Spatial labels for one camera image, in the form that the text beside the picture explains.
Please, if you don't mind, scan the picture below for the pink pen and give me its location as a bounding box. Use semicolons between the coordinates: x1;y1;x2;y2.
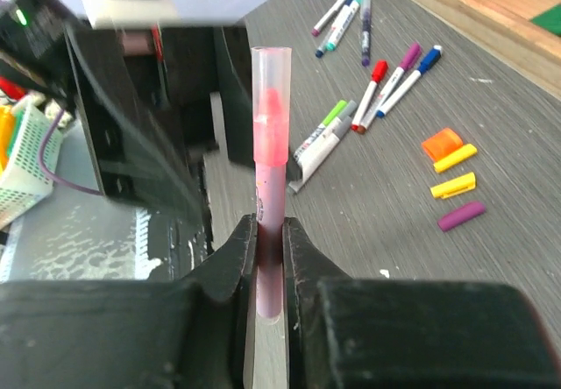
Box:
251;46;292;319

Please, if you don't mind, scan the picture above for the blue capped marker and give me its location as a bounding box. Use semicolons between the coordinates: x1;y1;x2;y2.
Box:
376;45;443;117

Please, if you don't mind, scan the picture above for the green capped marker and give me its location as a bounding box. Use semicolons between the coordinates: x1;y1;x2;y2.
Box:
294;100;347;161

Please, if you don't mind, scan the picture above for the wooden clothes rack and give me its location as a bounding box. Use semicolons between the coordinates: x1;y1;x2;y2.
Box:
412;0;560;97

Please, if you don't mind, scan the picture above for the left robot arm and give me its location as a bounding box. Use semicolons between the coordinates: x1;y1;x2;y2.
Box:
1;0;253;227

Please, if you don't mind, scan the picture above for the orange highlighter cap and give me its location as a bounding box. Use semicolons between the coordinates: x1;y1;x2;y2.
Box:
422;128;464;162

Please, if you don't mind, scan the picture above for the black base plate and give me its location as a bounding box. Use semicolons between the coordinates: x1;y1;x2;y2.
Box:
147;212;214;282

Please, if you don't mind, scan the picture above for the purple marker cap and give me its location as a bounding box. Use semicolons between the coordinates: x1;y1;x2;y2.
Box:
437;201;486;232

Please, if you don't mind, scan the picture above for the red capped marker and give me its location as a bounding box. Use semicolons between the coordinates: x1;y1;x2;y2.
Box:
352;60;388;131

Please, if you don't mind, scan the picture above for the grey capped white marker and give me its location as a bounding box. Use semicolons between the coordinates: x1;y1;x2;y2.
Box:
288;100;358;194

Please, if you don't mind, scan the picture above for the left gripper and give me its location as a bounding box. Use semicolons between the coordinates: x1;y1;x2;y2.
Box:
66;25;252;229

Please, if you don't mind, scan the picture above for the green tank top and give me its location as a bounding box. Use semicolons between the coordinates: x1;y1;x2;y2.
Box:
530;4;561;37

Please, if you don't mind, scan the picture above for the yellow clip pen cap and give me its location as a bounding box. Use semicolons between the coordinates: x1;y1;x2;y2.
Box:
430;172;477;199

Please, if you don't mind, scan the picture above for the white mesh basket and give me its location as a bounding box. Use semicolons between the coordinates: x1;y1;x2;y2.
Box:
1;96;53;227

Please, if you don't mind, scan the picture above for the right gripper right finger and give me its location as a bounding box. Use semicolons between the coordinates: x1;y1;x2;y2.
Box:
283;217;560;388

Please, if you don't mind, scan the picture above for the yellow marker cap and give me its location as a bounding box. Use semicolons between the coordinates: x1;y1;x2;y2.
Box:
433;144;478;173

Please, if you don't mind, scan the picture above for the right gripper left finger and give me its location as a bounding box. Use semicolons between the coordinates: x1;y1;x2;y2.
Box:
1;215;257;388

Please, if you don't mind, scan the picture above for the purple capped marker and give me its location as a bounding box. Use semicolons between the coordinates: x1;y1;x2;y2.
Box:
356;42;423;134

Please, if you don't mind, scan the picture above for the dark purple pen at left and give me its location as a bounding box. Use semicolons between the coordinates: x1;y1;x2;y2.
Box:
360;0;372;67

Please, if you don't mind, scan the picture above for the slotted cable duct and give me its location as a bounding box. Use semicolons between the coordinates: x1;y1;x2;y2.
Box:
135;209;152;249

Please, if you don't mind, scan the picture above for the magenta marker at left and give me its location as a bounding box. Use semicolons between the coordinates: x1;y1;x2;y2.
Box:
311;0;351;37

